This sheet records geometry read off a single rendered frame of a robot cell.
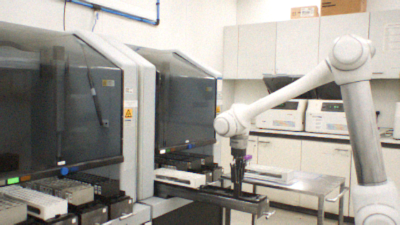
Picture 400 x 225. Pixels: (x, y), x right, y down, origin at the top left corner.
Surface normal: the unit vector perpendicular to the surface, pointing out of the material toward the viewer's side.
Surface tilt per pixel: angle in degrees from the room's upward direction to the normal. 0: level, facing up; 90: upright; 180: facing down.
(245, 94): 90
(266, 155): 90
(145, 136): 90
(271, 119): 90
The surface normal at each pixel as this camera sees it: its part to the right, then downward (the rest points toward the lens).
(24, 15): 0.84, 0.05
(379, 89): -0.55, 0.03
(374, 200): -0.44, -0.18
